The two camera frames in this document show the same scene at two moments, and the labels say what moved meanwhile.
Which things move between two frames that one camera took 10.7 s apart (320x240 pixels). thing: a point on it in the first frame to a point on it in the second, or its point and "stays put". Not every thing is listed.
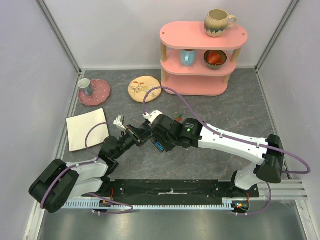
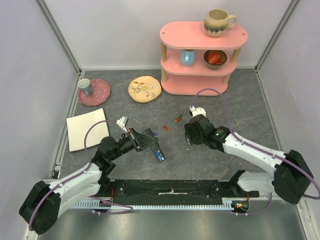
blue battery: (159, 145) to (158, 155)
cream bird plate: (139, 86) stays put
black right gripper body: (155, 139) to (191, 133)
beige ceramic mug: (216, 22) stays put
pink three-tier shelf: (193, 63) stays put
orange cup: (214, 58) stays put
